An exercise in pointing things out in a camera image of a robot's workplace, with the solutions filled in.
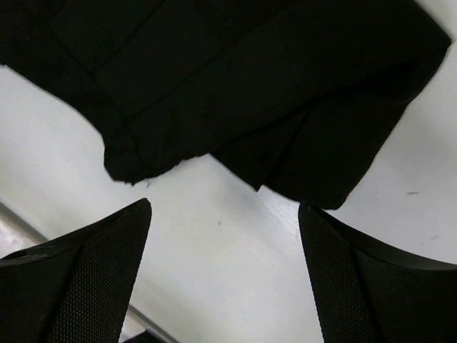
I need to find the black pleated skirt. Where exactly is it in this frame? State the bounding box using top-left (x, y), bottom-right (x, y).
top-left (1, 0), bottom-right (451, 209)

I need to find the aluminium table edge rail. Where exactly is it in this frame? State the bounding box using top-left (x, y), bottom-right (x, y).
top-left (1, 204), bottom-right (179, 343)

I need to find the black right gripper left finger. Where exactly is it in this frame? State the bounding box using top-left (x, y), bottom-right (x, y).
top-left (1, 199), bottom-right (151, 343)

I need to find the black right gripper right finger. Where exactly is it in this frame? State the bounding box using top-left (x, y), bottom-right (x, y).
top-left (298, 204), bottom-right (456, 342)

